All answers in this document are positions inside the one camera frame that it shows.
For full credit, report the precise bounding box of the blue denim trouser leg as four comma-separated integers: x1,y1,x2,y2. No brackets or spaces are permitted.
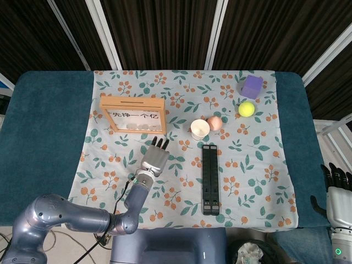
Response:
272,228,331,264

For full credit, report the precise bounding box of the wooden framed coin bank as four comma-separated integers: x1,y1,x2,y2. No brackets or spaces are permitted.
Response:
100,95,167,135

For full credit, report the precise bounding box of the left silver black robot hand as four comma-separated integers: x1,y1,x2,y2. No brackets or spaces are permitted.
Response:
140,135,170,177

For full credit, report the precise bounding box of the black power plug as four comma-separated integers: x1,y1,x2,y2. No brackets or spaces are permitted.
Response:
93,232,113,247

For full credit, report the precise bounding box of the black trash bin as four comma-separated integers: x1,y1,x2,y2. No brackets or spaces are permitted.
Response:
228,238,278,264

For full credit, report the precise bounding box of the purple cube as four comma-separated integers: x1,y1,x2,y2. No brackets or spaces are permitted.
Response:
240,74,264,100

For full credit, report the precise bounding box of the grey floor cable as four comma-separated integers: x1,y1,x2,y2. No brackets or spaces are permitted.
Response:
43,230,96,264

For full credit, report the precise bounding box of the white frame post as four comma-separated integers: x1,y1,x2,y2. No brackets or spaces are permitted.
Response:
301,29,352,85
84,0,123,71
204,0,229,71

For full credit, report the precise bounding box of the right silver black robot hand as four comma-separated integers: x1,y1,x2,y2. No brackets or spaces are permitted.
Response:
310,162,352,228

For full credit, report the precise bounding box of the teal table cover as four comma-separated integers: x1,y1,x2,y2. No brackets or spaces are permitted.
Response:
0,70,331,229

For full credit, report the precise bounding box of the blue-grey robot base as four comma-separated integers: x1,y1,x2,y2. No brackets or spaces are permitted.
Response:
109,227,228,264

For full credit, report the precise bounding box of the black floor cable bundle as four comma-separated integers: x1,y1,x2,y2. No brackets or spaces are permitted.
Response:
0,233,13,256

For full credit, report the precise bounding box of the yellow tennis ball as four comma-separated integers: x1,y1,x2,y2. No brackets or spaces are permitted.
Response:
238,101,256,118

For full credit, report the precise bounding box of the black folding stand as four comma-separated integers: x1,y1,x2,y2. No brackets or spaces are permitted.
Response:
201,144,221,216

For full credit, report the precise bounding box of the floral print tablecloth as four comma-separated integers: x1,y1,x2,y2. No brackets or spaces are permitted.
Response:
60,70,300,229

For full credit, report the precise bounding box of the thin grey frame rail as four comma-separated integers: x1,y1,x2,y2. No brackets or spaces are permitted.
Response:
47,0,91,71

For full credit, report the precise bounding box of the white paper cup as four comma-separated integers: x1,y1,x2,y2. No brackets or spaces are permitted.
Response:
190,118,211,141

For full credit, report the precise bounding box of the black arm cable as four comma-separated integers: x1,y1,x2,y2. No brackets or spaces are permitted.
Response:
67,172,138,264

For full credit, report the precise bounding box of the white aluminium frame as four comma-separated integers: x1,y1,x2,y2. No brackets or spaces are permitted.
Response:
313,115,352,166

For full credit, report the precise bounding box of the pink peach toy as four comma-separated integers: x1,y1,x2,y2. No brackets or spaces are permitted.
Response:
206,115,223,131

